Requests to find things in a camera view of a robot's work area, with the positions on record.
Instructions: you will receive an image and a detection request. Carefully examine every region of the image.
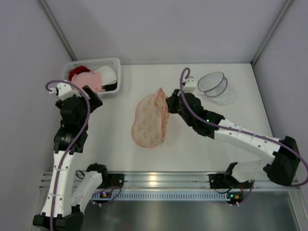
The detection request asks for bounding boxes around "pink bra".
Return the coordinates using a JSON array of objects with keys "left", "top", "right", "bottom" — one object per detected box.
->
[{"left": 71, "top": 72, "right": 102, "bottom": 92}]

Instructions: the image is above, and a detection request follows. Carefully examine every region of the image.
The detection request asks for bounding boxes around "pink floral mesh laundry bag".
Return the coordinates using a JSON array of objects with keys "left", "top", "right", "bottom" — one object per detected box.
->
[{"left": 131, "top": 88, "right": 169, "bottom": 148}]

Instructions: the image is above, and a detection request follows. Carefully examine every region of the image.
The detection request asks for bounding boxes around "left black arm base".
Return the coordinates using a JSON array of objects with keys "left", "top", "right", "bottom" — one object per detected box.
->
[{"left": 99, "top": 173, "right": 125, "bottom": 189}]

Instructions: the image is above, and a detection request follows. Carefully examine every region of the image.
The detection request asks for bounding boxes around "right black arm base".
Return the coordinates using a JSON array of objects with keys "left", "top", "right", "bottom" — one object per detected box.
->
[{"left": 208, "top": 173, "right": 241, "bottom": 190}]

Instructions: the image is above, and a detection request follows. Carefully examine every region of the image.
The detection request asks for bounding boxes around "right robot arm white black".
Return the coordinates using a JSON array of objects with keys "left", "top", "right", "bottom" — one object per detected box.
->
[{"left": 166, "top": 89, "right": 300, "bottom": 187}]

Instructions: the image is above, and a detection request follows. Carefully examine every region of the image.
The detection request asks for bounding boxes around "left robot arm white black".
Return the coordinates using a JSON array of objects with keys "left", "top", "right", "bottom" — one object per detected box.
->
[{"left": 32, "top": 80, "right": 107, "bottom": 231}]

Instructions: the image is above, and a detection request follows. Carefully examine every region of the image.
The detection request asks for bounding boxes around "white bra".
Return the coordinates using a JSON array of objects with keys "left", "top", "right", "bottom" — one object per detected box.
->
[{"left": 95, "top": 66, "right": 117, "bottom": 86}]

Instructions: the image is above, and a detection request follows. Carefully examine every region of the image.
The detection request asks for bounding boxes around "white blue-rimmed mesh laundry bag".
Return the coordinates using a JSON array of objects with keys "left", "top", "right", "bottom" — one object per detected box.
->
[{"left": 197, "top": 72, "right": 238, "bottom": 106}]

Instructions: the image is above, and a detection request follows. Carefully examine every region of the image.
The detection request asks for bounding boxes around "red garment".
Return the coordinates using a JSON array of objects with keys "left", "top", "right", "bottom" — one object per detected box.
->
[{"left": 68, "top": 65, "right": 91, "bottom": 81}]

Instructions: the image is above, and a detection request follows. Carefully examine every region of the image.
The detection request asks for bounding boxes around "black garment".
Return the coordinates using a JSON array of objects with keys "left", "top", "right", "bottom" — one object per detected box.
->
[{"left": 102, "top": 82, "right": 117, "bottom": 92}]

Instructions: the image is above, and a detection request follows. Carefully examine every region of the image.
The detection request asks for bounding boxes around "white plastic basket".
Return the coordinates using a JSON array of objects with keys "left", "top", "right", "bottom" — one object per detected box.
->
[{"left": 61, "top": 58, "right": 121, "bottom": 97}]

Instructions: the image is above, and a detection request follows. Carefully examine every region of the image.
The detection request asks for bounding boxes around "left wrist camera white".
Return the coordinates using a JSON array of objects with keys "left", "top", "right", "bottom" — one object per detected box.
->
[{"left": 47, "top": 83, "right": 80, "bottom": 101}]

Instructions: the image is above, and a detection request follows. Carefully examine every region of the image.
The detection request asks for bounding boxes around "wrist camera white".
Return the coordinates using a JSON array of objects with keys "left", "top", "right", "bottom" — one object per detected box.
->
[
  {"left": 47, "top": 83, "right": 80, "bottom": 101},
  {"left": 182, "top": 76, "right": 197, "bottom": 93}
]

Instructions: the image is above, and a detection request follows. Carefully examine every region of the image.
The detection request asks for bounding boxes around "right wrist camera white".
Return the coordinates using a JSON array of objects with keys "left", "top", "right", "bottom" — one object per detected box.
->
[{"left": 182, "top": 76, "right": 197, "bottom": 93}]

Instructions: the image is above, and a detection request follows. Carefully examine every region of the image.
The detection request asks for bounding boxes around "aluminium mounting rail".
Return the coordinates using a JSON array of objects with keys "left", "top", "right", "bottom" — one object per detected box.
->
[{"left": 39, "top": 171, "right": 300, "bottom": 192}]

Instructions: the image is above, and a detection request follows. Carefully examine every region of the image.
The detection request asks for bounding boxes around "white slotted cable duct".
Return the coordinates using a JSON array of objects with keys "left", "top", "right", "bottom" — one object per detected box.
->
[{"left": 91, "top": 191, "right": 230, "bottom": 201}]

